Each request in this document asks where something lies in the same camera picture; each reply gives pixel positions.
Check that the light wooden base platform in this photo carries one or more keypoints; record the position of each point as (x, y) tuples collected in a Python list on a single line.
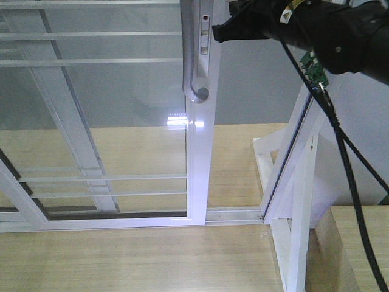
[(209, 258)]

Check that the metal floor track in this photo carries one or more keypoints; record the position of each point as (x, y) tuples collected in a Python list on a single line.
[(233, 216)]

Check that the green circuit board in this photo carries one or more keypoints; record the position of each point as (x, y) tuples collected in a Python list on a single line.
[(313, 70)]

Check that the white door frame post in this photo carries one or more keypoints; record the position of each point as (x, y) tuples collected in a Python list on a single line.
[(307, 121)]

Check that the white framed sliding glass door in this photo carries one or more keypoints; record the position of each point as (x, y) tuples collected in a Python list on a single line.
[(125, 62)]

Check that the white fixed glass door panel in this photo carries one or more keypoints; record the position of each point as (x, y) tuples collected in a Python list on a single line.
[(58, 93)]

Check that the light wooden box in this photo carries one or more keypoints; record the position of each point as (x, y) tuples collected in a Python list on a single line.
[(336, 258)]

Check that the white support brace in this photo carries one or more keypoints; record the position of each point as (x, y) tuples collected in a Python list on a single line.
[(291, 234)]

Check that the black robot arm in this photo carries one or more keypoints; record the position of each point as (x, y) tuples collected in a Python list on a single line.
[(345, 39)]

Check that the grey metal door handle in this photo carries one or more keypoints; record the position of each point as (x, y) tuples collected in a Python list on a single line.
[(188, 50)]

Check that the grey door lock plate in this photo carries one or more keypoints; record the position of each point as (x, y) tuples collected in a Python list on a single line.
[(204, 20)]

